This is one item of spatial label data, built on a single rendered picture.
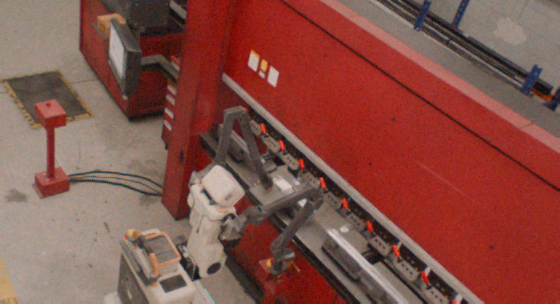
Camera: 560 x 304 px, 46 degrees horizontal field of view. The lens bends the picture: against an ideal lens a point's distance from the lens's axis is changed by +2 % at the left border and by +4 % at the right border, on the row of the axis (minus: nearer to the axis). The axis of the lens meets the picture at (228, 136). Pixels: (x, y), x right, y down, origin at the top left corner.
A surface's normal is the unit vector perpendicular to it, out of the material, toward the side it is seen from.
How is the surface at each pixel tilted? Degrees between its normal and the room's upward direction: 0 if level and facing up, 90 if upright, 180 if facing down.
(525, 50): 90
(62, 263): 0
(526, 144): 90
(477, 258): 90
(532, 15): 90
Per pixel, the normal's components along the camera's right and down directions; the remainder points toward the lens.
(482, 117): -0.81, 0.23
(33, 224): 0.16, -0.80
